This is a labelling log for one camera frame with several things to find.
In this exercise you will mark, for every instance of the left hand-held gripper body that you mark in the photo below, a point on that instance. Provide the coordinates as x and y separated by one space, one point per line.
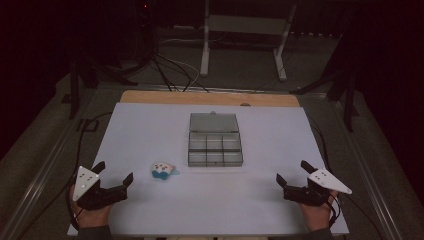
87 186

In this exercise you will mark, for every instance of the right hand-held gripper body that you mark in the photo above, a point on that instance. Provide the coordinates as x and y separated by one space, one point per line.
316 188

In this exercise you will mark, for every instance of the small plush toy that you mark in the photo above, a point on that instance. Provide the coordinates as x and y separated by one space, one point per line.
162 170

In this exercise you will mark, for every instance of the clear plastic compartment box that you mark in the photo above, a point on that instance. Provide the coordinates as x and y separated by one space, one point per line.
215 140

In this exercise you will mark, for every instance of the person's right hand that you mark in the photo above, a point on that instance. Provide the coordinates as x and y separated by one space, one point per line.
316 215

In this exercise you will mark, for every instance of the person's left hand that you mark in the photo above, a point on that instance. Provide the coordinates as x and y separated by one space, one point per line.
94 216

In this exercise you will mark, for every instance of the black stand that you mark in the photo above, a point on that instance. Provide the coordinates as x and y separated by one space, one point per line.
340 86
83 80

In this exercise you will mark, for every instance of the white metal stand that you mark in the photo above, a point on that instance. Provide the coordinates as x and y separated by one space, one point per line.
245 36

